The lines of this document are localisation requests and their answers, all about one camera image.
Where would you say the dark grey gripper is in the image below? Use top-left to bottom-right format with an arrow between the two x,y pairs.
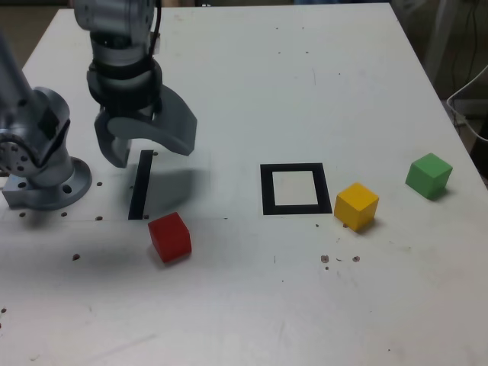
94,85 -> 199,169

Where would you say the red cube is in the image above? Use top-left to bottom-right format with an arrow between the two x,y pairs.
147,212 -> 192,265

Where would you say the yellow cube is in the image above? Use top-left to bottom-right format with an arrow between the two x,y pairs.
333,181 -> 380,233

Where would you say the green cube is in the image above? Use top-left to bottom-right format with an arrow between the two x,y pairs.
404,152 -> 454,201

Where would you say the black tape square outline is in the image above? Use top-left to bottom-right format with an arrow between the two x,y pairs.
259,162 -> 333,217

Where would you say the black tape strip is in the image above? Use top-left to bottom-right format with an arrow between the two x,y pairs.
127,149 -> 154,221

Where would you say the white cable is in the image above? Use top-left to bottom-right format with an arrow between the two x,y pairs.
445,64 -> 488,143

